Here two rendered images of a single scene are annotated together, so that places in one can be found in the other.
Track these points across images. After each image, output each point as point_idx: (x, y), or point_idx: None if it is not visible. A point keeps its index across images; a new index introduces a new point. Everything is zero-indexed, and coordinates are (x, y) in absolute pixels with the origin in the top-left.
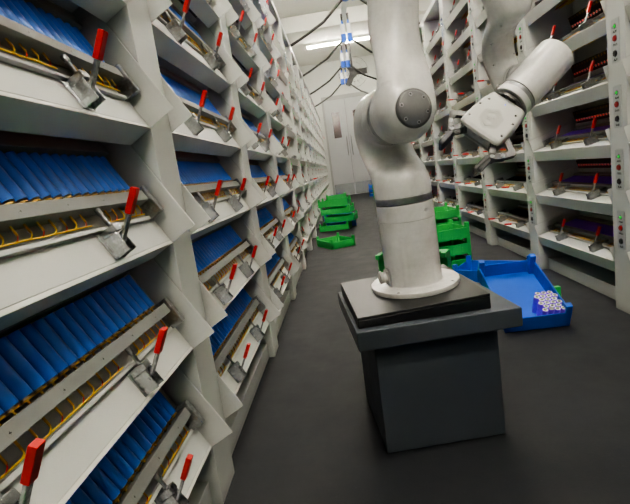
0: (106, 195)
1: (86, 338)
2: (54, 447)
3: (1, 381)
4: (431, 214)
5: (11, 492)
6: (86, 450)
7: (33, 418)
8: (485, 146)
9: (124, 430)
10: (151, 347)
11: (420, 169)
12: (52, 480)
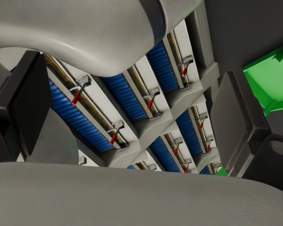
0: (57, 85)
1: None
2: (142, 77)
3: (123, 91)
4: (189, 13)
5: (150, 96)
6: (146, 69)
7: (135, 89)
8: (206, 193)
9: (145, 55)
10: None
11: (104, 75)
12: (149, 79)
